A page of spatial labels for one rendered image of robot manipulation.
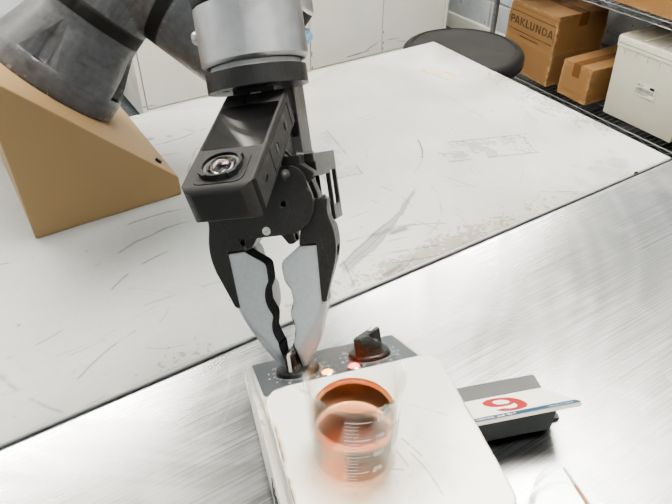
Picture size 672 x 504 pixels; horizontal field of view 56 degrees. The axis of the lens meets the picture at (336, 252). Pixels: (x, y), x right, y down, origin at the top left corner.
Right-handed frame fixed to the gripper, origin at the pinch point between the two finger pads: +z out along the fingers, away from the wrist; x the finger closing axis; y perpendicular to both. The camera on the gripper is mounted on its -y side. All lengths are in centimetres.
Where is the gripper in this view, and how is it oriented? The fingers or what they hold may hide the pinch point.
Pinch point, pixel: (290, 352)
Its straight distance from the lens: 46.4
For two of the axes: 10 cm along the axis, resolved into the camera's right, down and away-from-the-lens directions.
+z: 1.4, 9.8, 1.6
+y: 2.3, -1.9, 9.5
